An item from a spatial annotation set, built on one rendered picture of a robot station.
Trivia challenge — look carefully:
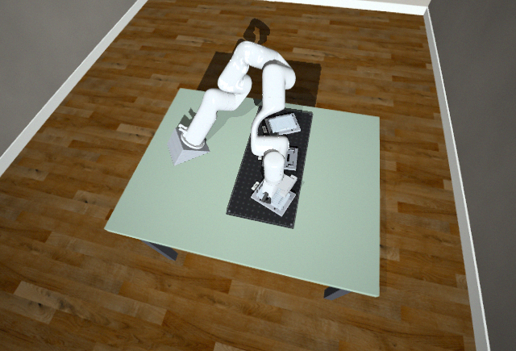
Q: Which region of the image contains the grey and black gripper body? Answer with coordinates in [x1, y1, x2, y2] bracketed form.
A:
[262, 179, 279, 198]

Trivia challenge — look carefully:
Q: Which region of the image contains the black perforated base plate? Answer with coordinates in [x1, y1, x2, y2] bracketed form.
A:
[226, 109, 313, 229]

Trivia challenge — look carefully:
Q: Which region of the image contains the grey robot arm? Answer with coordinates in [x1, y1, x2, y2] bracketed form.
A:
[179, 40, 297, 198]

